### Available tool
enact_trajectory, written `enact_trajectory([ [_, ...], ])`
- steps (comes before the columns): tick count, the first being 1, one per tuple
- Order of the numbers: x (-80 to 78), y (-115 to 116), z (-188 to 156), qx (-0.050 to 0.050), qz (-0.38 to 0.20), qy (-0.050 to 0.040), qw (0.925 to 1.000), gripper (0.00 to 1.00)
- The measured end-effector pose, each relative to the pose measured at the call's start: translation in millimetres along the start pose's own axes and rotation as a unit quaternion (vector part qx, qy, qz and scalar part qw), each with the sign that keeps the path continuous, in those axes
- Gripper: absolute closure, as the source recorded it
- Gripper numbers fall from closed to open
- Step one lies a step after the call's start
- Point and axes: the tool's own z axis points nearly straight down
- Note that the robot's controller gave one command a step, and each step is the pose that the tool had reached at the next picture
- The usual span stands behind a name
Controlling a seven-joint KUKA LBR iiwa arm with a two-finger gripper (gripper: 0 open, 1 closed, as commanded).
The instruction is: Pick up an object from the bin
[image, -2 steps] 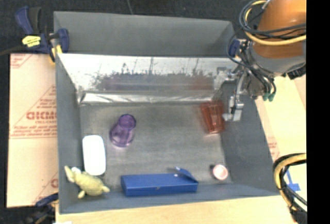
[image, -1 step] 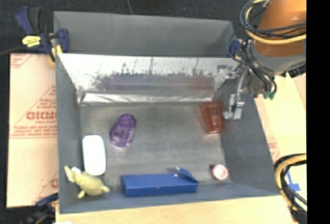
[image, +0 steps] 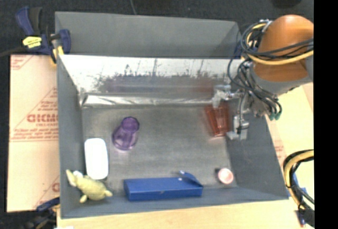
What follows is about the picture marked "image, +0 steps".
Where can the white computer mouse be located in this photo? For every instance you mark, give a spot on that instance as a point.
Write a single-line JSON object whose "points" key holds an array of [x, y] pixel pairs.
{"points": [[96, 159]]}

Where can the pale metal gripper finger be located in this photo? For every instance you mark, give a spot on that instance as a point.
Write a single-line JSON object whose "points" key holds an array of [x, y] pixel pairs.
{"points": [[241, 127], [221, 92]]}

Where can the clear purple plastic cup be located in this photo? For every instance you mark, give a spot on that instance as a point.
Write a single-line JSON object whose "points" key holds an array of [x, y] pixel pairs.
{"points": [[126, 134]]}

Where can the yellow-green toy animal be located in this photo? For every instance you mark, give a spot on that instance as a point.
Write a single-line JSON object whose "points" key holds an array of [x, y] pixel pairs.
{"points": [[92, 188]]}

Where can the clear red plastic cup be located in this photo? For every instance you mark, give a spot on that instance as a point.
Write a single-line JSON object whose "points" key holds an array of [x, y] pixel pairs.
{"points": [[217, 121]]}

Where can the small pink round cap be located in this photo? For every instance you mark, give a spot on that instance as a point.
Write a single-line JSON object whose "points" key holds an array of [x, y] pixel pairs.
{"points": [[225, 176]]}

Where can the blue flat box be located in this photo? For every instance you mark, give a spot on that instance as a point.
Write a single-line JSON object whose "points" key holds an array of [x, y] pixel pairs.
{"points": [[163, 189]]}

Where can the brown cardboard board, red print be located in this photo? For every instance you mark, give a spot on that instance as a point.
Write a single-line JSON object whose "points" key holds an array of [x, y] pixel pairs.
{"points": [[31, 143]]}

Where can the grey metal bin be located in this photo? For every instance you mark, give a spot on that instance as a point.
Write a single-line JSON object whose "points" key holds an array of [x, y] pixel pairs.
{"points": [[169, 130]]}

